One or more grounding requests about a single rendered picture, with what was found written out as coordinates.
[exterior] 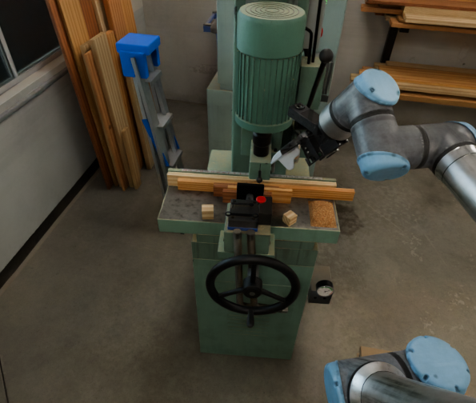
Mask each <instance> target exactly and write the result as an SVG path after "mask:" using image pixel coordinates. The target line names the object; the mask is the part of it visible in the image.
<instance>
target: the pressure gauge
mask: <svg viewBox="0 0 476 403"><path fill-rule="evenodd" d="M325 291H327V292H325ZM316 293H317V295H319V296H321V297H329V296H331V295H332V294H333V293H334V286H333V283H332V282H331V281H328V280H321V281H319V282H317V284H316Z"/></svg>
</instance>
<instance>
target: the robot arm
mask: <svg viewBox="0 0 476 403"><path fill-rule="evenodd" d="M399 96H400V91H399V88H398V85H397V83H396V81H395V80H394V79H393V78H392V77H391V76H390V75H389V74H387V73H386V72H384V71H382V70H379V69H368V70H365V71H364V72H362V73H361V74H360V75H359V76H357V77H356V78H355V79H354V80H353V81H352V82H351V83H350V84H349V85H348V86H347V87H346V88H345V89H344V90H343V91H342V92H341V93H340V94H339V95H338V96H337V97H336V98H335V99H334V100H333V101H331V102H330V103H329V104H328V105H327V106H326V107H325V108H324V109H323V110H322V111H321V113H320V114H317V113H316V112H314V111H313V110H312V109H310V108H308V107H307V106H305V105H303V104H302V103H301V102H299V103H297V104H294V105H292V106H289V109H288V113H287V115H288V116H289V117H291V118H293V119H294V120H295V121H296V122H298V123H300V124H301V125H302V126H304V127H306V128H307V129H308V130H306V131H304V132H302V133H301V134H300V135H298V136H297V137H296V138H295V139H294V140H293V141H291V142H289V143H288V144H287V145H285V146H284V147H283V148H281V149H280V150H279V151H278V152H277V153H276V154H275V155H274V156H273V158H272V160H271V162H270V164H271V165H272V164H273V163H275V162H276V161H277V160H279V161H280V162H281V163H282V164H283V165H284V166H285V167H286V168H287V169H288V170H292V169H293V168H294V159H295V158H296V157H297V156H298V155H299V154H300V149H299V148H298V147H297V146H299V145H300V146H301V147H302V150H303V152H304V154H305V156H306V159H305V160H306V163H307V165H308V166H311V165H313V164H314V163H315V162H316V161H317V160H319V161H321V160H323V159H325V158H329V157H330V156H331V155H333V154H334V153H336V152H337V151H338V150H339V148H338V147H340V146H342V145H345V144H346V143H347V142H348V141H349V140H348V139H347V138H348V137H350V136H352V139H353V143H354V148H355V152H356V156H357V163H358V166H359V168H360V170H361V174H362V176H363V177H364V178H366V179H368V180H371V181H385V180H391V179H395V178H400V177H401V176H403V175H405V174H407V173H408V172H409V170H414V169H423V168H429V169H430V170H431V171H432V173H433V174H434V175H435V176H436V177H437V179H438V180H440V181H442V183H443V184H444V185H445V186H446V188H447V189H448V190H449V191H450V192H451V193H452V194H453V195H454V197H455V198H456V199H457V200H458V202H459V203H460V204H461V206H462V207H463V208H464V209H465V211H466V212H467V213H468V214H469V215H470V216H471V217H472V218H473V220H474V221H475V222H476V129H475V128H474V127H473V126H472V125H470V124H468V123H466V122H455V121H448V122H441V123H430V124H420V125H406V126H398V124H397V121H396V118H395V116H394V110H393V107H392V106H393V105H395V104H396V103H397V102H398V99H399ZM291 151H292V152H291ZM310 160H311V161H312V163H311V162H310ZM324 382H325V388H326V396H327V400H328V403H476V398H474V397H469V396H467V395H464V394H465V393H466V391H467V387H468V386H469V383H470V371H469V368H468V365H467V363H466V362H465V360H464V358H463V357H462V355H461V354H460V353H459V352H458V351H457V350H456V349H454V348H452V347H451V346H450V344H448V343H446V342H445V341H443V340H441V339H439V338H436V337H431V336H419V337H416V338H414V339H413V340H412V341H410V342H409V343H408V345H407V347H406V349H404V350H400V351H394V352H389V353H380V354H375V355H370V356H364V357H355V358H350V359H345V360H340V361H338V360H336V361H333V362H330V363H327V364H326V366H325V368H324Z"/></svg>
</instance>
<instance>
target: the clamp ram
mask: <svg viewBox="0 0 476 403"><path fill-rule="evenodd" d="M263 194H264V184H253V183H241V182H238V183H237V199H242V200H254V201H256V198H257V197H258V196H263Z"/></svg>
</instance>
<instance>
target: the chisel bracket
mask: <svg viewBox="0 0 476 403"><path fill-rule="evenodd" d="M253 152H254V143H253V139H252V140H251V147H250V168H249V179H257V177H258V171H259V170H261V171H262V175H261V178H262V180H270V175H271V170H270V169H271V167H272V165H271V164H270V162H271V143H270V148H269V154H268V155H267V156H265V157H257V156H255V155H254V153H253Z"/></svg>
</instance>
